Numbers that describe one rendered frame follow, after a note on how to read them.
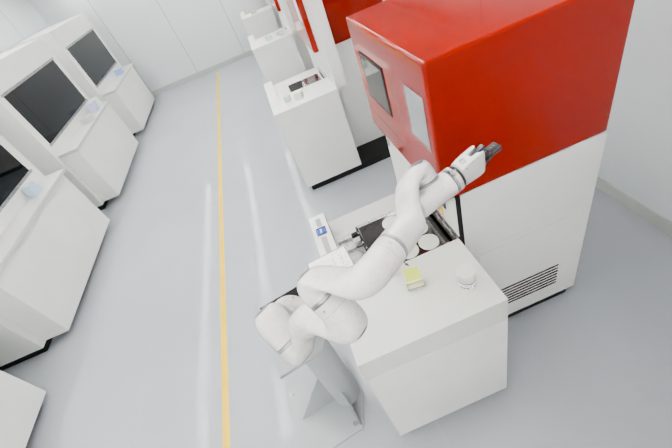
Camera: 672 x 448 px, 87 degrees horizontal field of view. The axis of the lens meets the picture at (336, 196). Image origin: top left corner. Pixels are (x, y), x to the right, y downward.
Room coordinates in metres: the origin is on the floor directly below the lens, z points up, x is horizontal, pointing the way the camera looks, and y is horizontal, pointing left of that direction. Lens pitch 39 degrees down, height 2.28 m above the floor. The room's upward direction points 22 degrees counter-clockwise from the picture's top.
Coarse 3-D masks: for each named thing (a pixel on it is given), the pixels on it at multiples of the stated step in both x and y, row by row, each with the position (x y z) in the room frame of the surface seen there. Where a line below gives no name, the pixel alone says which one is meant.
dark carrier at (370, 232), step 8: (368, 224) 1.37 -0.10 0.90; (376, 224) 1.35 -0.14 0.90; (360, 232) 1.34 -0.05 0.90; (368, 232) 1.32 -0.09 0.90; (376, 232) 1.30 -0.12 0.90; (432, 232) 1.15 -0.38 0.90; (368, 240) 1.27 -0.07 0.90; (440, 240) 1.09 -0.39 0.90; (368, 248) 1.21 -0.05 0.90; (416, 256) 1.05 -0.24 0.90
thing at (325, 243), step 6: (318, 216) 1.53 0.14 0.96; (324, 216) 1.51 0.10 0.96; (312, 222) 1.50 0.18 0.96; (318, 222) 1.48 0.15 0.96; (324, 222) 1.46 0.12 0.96; (312, 228) 1.45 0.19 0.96; (324, 234) 1.37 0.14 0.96; (330, 234) 1.35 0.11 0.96; (318, 240) 1.35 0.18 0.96; (324, 240) 1.33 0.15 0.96; (330, 240) 1.31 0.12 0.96; (318, 246) 1.31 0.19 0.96; (324, 246) 1.29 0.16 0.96; (330, 246) 1.27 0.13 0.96; (336, 246) 1.26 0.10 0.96; (324, 252) 1.25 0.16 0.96
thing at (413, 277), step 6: (402, 270) 0.91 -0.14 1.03; (408, 270) 0.90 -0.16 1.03; (414, 270) 0.89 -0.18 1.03; (408, 276) 0.87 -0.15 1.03; (414, 276) 0.86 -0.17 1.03; (420, 276) 0.85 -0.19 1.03; (408, 282) 0.85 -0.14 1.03; (414, 282) 0.84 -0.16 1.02; (420, 282) 0.84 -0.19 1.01; (408, 288) 0.85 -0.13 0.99; (414, 288) 0.84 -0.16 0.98
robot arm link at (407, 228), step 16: (416, 176) 0.76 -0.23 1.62; (432, 176) 0.78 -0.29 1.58; (400, 192) 0.75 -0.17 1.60; (416, 192) 0.71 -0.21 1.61; (400, 208) 0.71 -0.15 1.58; (416, 208) 0.68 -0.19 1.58; (400, 224) 0.65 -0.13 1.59; (416, 224) 0.64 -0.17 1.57; (400, 240) 0.60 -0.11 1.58; (416, 240) 0.61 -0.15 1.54
